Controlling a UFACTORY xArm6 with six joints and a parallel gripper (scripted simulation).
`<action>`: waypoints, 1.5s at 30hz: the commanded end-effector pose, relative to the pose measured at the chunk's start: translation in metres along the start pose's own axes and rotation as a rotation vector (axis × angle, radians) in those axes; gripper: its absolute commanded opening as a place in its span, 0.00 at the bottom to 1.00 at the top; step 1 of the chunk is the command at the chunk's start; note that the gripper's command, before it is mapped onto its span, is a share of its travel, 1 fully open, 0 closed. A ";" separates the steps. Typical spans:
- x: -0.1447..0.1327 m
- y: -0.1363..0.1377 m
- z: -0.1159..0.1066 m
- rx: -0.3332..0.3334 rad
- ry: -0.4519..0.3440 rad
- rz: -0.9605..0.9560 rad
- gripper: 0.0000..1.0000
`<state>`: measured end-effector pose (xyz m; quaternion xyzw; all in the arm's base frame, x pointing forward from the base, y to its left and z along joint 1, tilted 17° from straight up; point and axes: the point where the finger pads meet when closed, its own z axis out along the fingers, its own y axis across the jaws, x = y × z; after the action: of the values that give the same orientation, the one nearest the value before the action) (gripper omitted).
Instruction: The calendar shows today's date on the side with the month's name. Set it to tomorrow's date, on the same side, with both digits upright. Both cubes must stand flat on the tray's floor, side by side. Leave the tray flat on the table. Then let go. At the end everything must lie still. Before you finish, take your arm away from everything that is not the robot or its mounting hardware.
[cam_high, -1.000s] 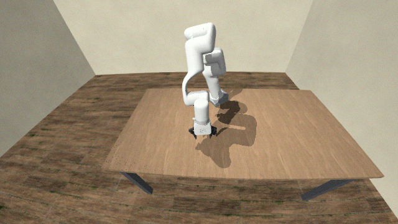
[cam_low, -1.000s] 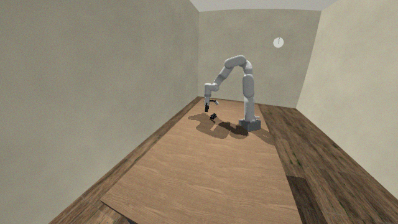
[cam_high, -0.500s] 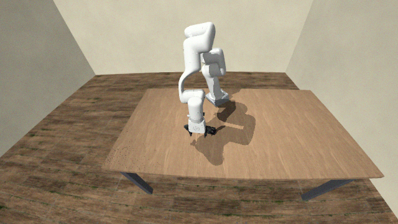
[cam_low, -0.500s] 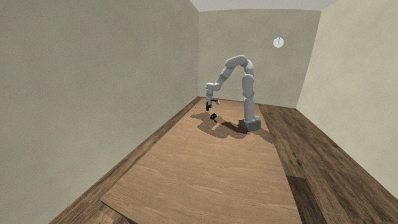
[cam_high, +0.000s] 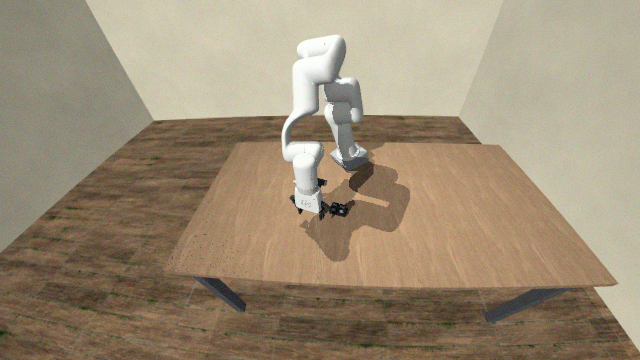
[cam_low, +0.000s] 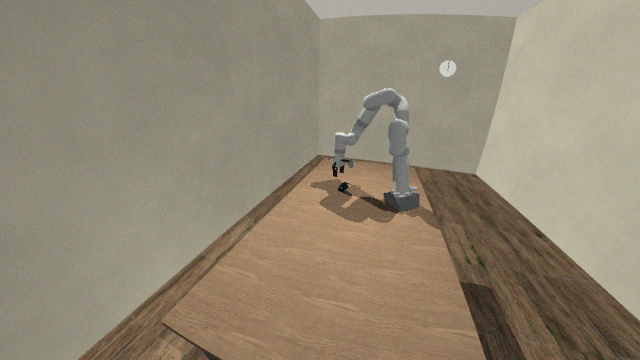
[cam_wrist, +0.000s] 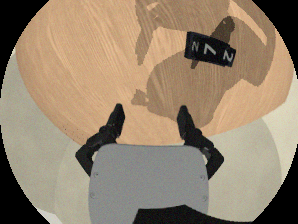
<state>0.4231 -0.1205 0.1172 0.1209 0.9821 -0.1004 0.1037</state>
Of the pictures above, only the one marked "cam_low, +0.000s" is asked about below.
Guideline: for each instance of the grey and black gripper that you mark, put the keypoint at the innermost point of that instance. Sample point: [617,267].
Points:
[339,164]

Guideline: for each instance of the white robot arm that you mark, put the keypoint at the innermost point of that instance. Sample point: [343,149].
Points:
[397,145]

